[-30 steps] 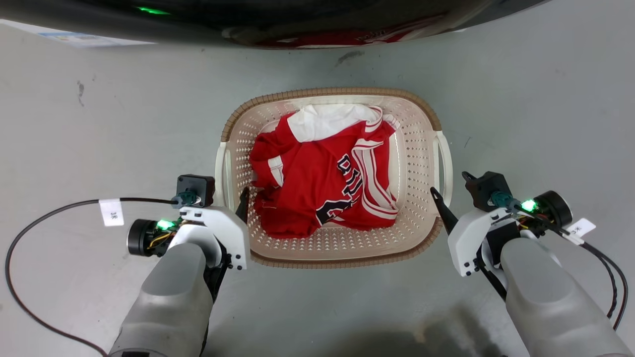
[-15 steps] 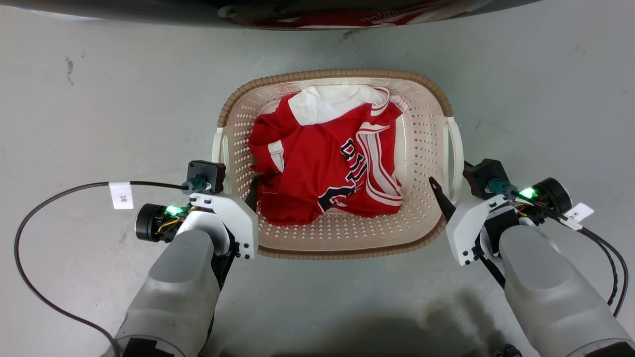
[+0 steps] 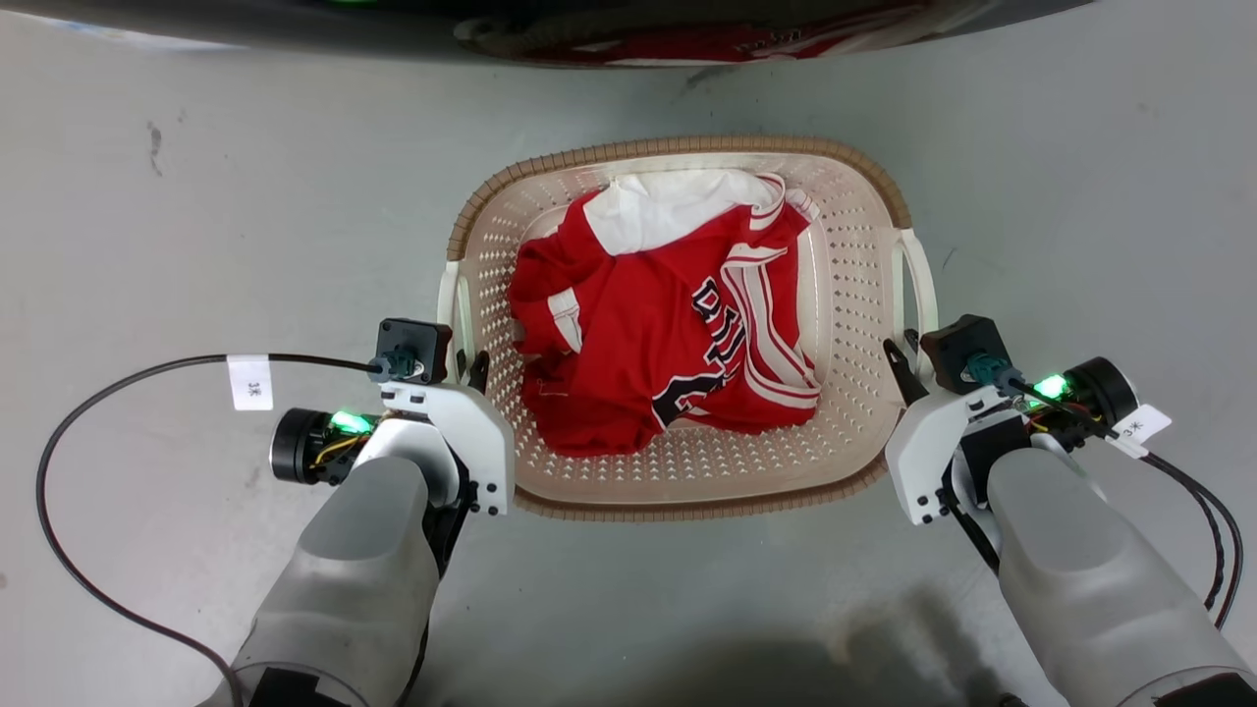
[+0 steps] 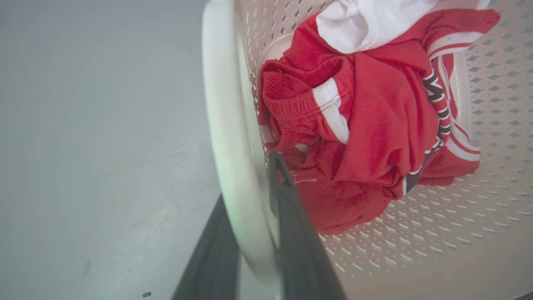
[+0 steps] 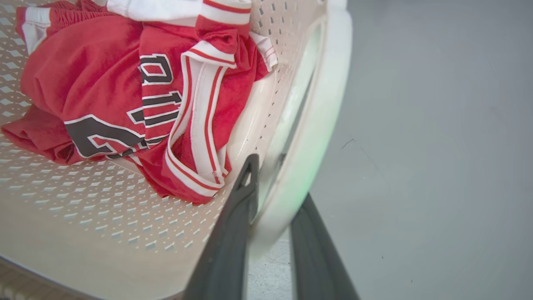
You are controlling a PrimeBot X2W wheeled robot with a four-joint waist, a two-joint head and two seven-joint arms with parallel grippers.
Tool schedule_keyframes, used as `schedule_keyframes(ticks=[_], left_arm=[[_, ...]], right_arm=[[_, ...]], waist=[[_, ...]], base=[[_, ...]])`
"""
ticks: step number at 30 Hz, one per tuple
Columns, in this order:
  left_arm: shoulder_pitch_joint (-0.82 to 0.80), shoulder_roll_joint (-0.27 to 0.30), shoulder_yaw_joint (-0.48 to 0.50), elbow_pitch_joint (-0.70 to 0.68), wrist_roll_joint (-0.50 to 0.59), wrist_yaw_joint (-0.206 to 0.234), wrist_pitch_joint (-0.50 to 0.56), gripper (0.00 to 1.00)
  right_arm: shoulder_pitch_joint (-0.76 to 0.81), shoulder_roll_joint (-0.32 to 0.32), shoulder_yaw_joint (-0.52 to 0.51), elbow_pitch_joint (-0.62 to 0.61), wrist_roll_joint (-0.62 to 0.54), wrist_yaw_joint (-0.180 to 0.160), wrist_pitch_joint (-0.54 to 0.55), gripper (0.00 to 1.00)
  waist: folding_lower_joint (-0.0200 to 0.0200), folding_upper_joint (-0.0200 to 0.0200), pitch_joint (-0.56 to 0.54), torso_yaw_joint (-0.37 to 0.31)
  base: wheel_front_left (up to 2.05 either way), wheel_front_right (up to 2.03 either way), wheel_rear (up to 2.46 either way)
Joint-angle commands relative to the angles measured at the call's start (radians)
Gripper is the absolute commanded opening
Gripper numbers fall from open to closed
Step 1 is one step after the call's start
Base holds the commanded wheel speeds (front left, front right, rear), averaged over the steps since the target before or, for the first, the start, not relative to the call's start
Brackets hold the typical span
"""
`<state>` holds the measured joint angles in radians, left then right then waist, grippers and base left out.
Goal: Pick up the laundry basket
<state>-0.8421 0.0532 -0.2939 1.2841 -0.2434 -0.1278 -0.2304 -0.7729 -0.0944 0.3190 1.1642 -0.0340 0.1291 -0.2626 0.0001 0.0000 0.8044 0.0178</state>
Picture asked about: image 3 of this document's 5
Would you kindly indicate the red basketball jersey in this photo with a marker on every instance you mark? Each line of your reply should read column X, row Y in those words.
column 638, row 344

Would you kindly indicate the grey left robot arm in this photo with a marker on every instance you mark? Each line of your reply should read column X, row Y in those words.
column 354, row 579

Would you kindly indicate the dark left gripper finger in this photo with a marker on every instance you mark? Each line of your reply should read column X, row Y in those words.
column 459, row 365
column 478, row 373

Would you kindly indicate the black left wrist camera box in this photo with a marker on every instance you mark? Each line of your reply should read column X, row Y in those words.
column 412, row 344

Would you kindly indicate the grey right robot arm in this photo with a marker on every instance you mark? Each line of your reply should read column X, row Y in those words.
column 1090, row 579

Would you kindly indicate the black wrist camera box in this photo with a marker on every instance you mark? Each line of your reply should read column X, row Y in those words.
column 412, row 344
column 967, row 349

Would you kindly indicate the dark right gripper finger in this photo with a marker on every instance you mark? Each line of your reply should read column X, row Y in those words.
column 903, row 378
column 913, row 344

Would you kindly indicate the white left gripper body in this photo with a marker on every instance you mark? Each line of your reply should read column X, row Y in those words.
column 471, row 422

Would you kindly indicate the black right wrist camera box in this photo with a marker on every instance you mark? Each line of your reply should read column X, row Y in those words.
column 967, row 349

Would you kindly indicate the white garment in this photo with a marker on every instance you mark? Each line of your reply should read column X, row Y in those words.
column 663, row 206

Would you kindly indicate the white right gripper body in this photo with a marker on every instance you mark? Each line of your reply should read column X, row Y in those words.
column 928, row 442

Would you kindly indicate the beige plastic laundry basket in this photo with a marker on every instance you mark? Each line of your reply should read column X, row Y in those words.
column 854, row 295

